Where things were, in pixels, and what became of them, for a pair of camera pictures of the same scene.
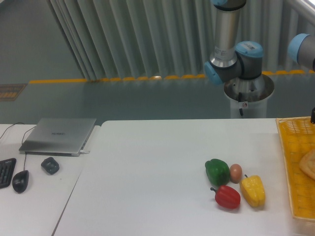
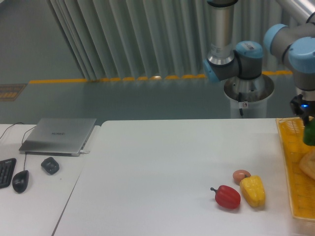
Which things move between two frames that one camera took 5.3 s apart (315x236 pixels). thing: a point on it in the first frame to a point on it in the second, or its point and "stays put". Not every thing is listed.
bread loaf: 307,164 stays put
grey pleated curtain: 134,39 stays put
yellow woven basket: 297,136 stays put
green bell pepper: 217,172 to 309,132
